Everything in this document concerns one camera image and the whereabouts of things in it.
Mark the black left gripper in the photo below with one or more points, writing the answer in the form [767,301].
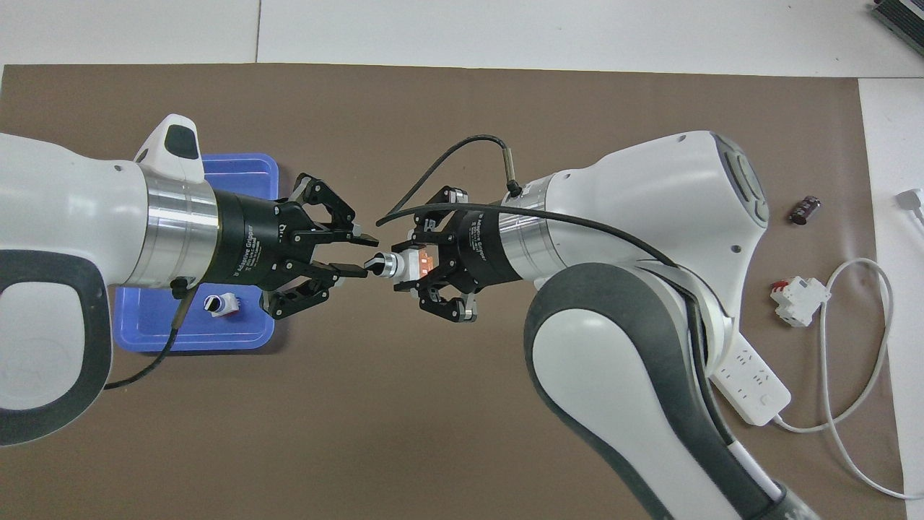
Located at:
[260,242]

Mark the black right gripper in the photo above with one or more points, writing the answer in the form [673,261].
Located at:
[484,249]

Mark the orange white selector switch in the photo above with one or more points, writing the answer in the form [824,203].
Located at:
[411,263]

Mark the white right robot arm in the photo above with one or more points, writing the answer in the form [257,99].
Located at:
[635,209]

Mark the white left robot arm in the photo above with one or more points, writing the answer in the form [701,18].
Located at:
[65,195]

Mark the brown table mat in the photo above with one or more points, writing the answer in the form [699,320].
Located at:
[433,404]

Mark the blue plastic tray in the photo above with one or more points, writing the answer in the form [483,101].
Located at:
[188,328]

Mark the white power strip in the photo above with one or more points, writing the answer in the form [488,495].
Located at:
[754,386]

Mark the white red circuit breaker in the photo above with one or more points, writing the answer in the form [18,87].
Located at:
[801,300]

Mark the small dark terminal block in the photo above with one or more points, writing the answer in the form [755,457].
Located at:
[805,210]

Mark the dark grey ribbed device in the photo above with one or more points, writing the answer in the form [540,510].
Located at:
[906,18]

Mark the white black-knob selector switch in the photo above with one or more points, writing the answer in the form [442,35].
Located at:
[225,303]

